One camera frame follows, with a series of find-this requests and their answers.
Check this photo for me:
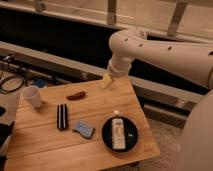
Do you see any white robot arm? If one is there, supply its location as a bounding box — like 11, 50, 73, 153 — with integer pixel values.
107, 29, 213, 171

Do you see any blue sponge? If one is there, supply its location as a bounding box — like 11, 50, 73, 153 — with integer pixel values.
72, 121, 95, 139

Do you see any white bottle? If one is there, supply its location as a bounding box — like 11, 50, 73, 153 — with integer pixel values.
111, 110, 126, 150

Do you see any white paper cup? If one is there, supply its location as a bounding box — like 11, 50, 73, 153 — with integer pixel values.
22, 85, 42, 108

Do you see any black cable loop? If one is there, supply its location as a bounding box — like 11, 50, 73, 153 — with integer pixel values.
0, 74, 28, 95

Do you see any black round plate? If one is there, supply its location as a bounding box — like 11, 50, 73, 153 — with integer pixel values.
102, 117, 138, 153

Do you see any red chili pepper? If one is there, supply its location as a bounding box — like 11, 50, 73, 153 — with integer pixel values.
66, 91, 87, 100

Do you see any black object at left edge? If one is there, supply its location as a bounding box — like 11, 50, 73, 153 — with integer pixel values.
0, 106, 14, 171

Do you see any yellowish wedge end tool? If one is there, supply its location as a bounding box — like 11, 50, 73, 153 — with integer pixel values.
100, 73, 112, 89

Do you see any black white striped eraser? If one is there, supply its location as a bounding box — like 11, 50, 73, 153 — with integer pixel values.
57, 104, 68, 130

